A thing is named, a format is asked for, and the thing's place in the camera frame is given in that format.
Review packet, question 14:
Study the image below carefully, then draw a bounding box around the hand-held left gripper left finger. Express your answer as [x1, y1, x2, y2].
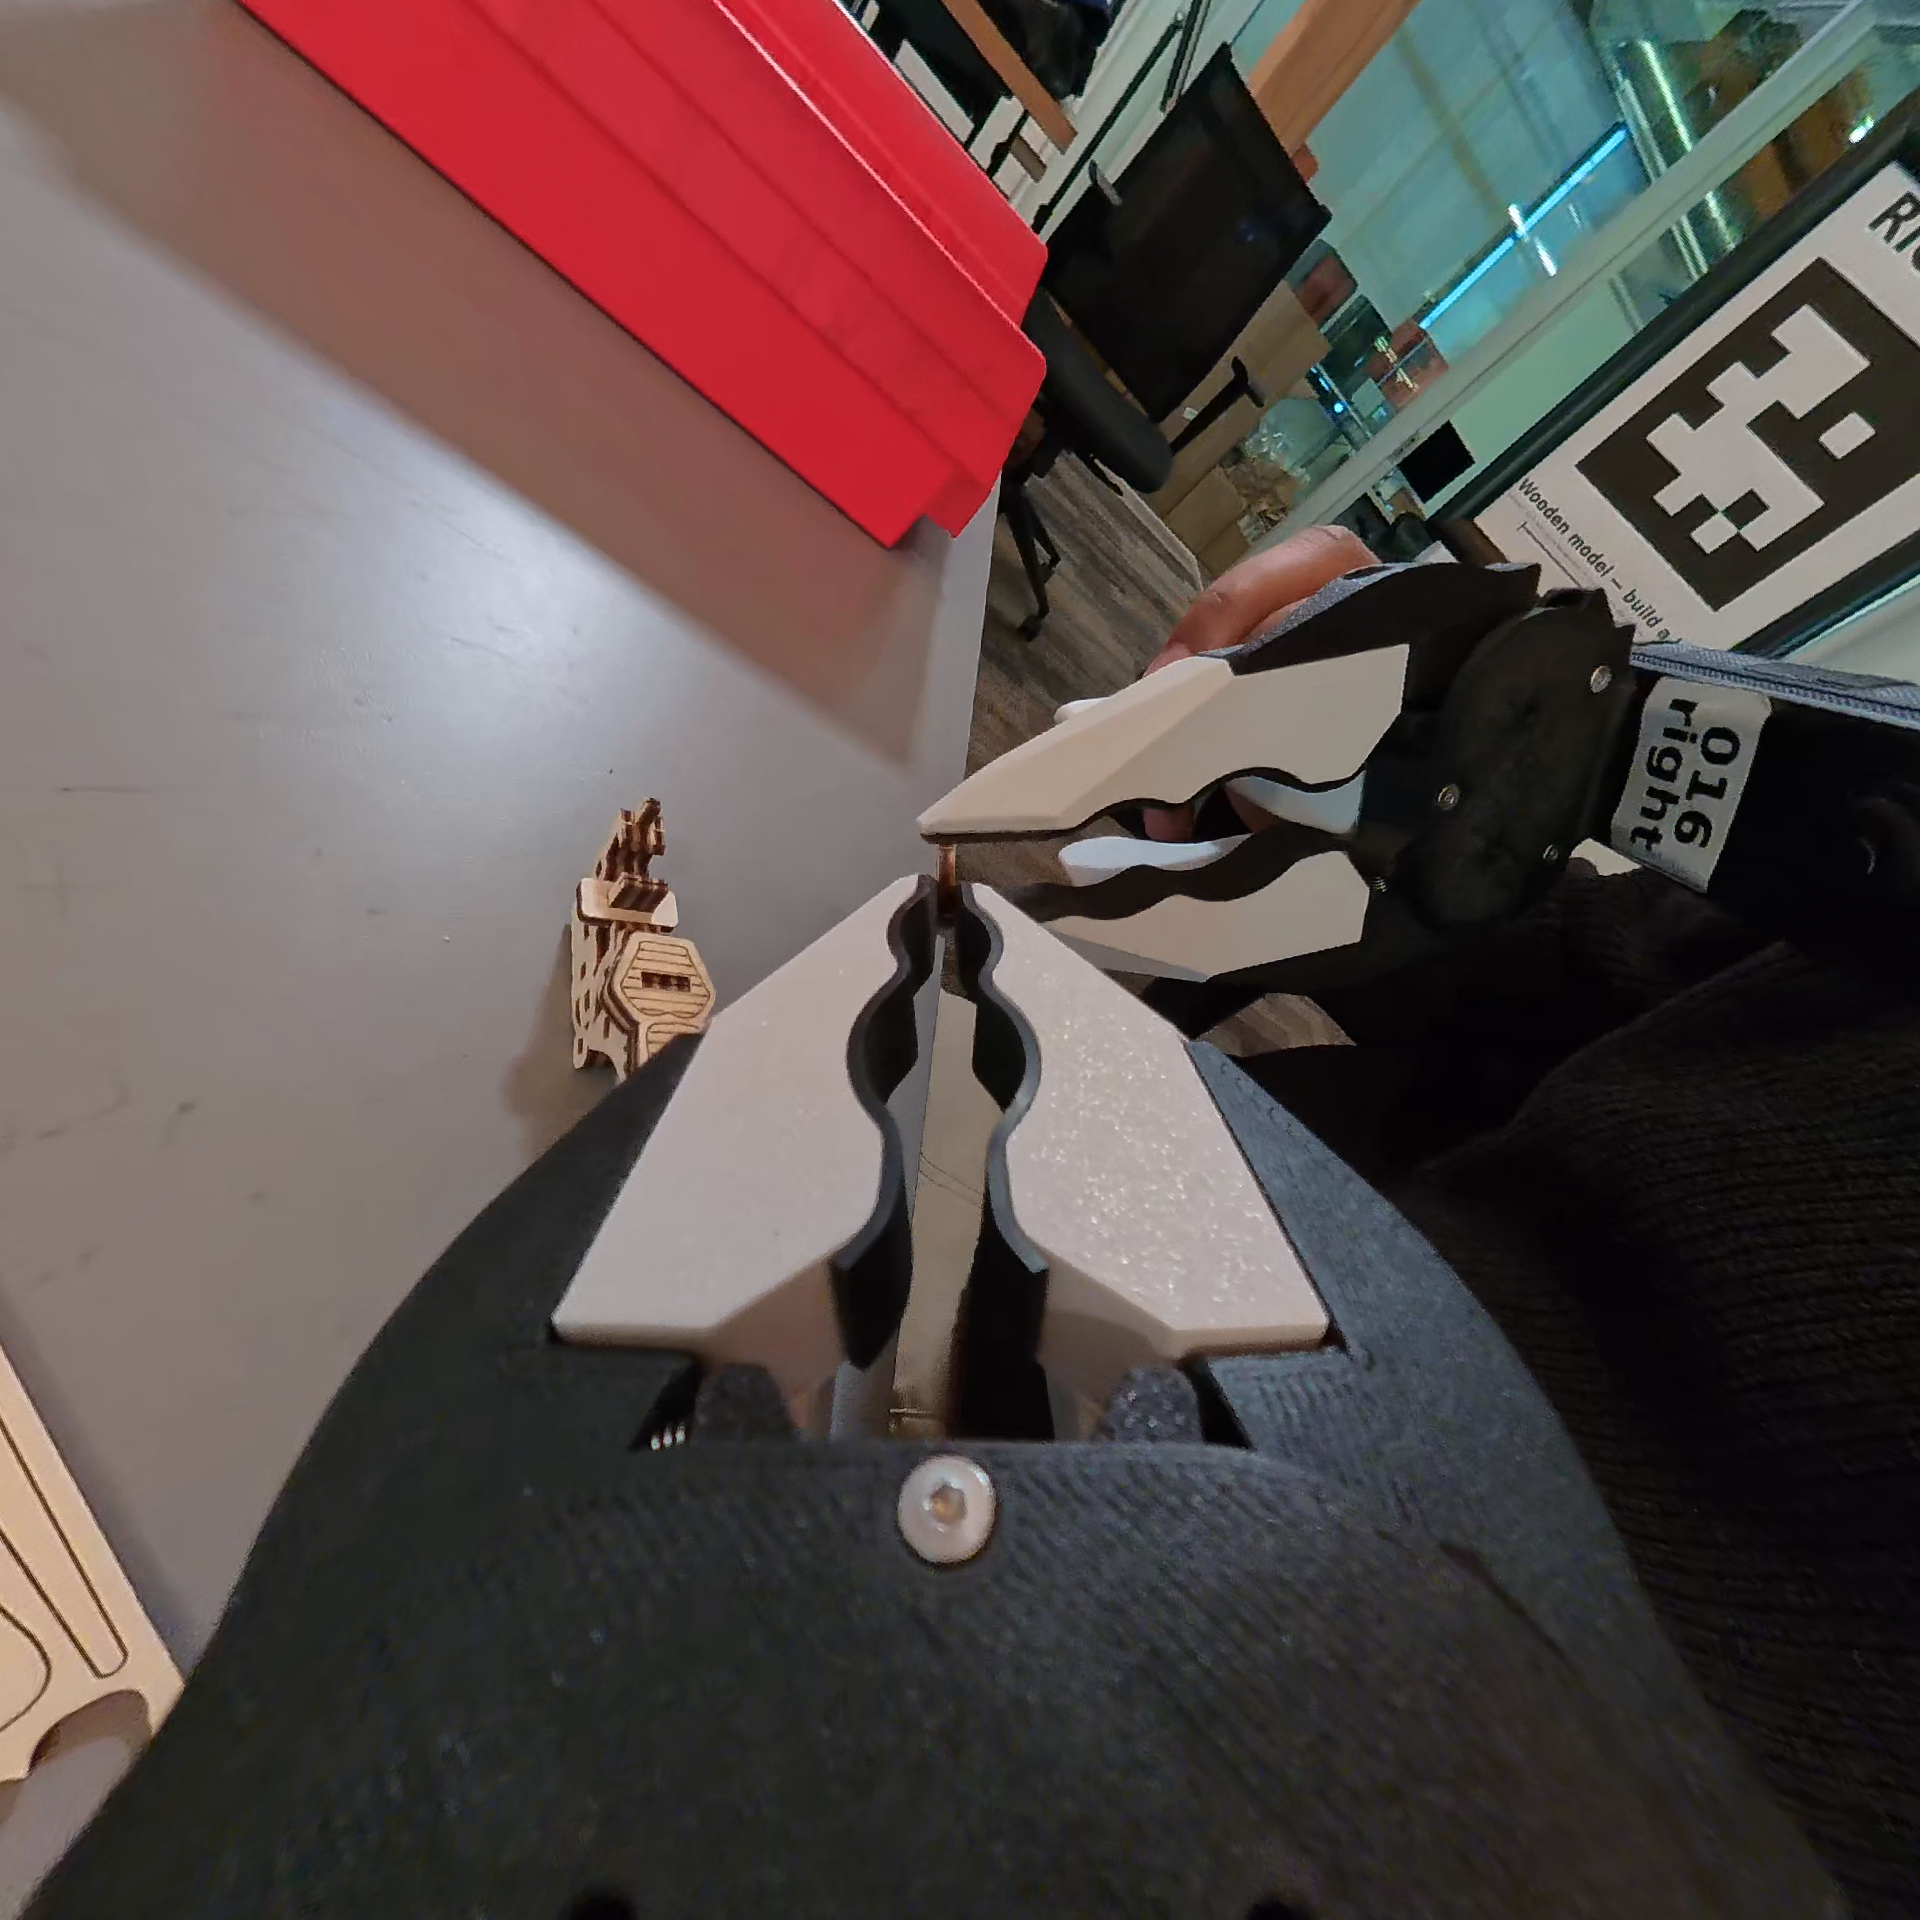
[548, 877, 929, 1442]

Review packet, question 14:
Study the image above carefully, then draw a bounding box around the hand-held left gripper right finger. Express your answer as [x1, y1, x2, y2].
[955, 886, 1335, 1439]

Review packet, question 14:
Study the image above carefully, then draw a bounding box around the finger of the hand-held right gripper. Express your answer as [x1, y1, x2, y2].
[915, 641, 1416, 846]
[1054, 833, 1380, 984]

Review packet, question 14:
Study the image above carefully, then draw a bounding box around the wooden puzzle model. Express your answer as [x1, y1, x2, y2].
[569, 799, 719, 1078]

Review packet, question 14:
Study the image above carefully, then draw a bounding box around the grey desk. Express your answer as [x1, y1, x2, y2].
[0, 0, 1002, 1861]

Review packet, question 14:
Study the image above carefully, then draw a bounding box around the person's right hand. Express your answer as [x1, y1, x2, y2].
[1145, 526, 1388, 678]

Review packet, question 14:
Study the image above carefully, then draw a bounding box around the cardboard box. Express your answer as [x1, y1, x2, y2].
[1162, 277, 1333, 586]

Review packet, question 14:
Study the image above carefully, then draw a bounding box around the black office chair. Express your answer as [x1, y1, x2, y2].
[997, 293, 1180, 641]

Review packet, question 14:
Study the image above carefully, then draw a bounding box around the person's black knit sweater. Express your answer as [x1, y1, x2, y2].
[1274, 870, 1920, 1920]

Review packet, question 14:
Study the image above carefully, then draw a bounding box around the wooden ceiling beam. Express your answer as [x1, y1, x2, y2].
[1251, 0, 1422, 144]

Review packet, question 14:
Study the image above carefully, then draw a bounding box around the red plastic bin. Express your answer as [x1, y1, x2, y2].
[240, 0, 1050, 549]

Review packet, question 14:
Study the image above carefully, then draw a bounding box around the laser-cut wooden parts sheet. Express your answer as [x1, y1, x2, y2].
[0, 1341, 185, 1788]

